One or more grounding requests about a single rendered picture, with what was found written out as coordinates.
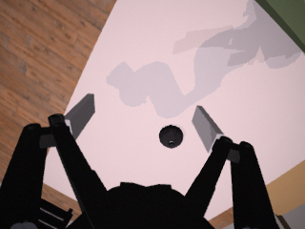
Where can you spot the black dome-shaped bell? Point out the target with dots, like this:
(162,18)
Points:
(171,136)

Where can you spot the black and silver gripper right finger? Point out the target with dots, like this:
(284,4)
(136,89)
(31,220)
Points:
(251,202)

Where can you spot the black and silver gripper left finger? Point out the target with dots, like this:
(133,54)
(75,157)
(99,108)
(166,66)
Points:
(21,188)

